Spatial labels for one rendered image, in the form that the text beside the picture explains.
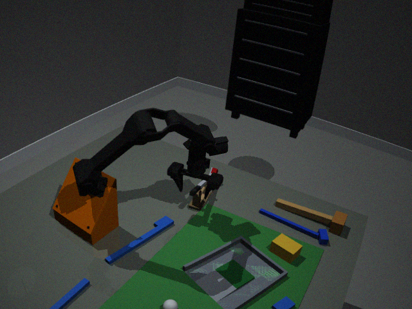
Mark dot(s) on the white golf ball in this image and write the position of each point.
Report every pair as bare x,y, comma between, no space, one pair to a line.
170,304

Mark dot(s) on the green flat mat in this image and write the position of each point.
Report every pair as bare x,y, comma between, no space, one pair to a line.
163,278

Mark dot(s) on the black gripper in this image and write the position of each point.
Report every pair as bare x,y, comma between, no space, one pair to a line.
194,170

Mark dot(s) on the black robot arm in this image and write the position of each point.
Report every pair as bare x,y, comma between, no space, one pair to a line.
139,129

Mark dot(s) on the yellow rectangular block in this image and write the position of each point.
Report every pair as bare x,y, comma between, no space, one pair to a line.
285,248

